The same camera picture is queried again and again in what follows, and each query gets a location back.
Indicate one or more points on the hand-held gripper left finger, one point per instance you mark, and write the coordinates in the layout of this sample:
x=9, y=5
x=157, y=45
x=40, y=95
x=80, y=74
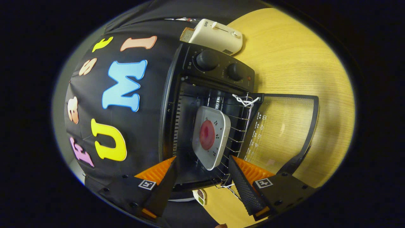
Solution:
x=161, y=190

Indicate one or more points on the pink ham slice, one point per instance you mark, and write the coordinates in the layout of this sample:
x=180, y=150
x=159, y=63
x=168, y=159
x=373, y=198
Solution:
x=207, y=134

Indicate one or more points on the bread slice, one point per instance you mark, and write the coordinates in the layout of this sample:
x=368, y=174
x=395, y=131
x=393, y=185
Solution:
x=186, y=34

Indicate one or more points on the white divided bean dish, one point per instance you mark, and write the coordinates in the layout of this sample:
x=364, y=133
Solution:
x=200, y=197

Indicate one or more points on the white toaster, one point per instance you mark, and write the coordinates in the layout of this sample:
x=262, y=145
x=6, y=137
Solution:
x=218, y=34

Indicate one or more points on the white square plate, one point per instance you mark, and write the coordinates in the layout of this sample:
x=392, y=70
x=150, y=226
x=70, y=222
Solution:
x=221, y=126

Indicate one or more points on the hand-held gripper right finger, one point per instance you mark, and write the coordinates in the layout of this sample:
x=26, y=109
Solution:
x=243, y=190

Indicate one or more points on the black toaster oven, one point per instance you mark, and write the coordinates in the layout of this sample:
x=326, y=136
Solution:
x=218, y=72

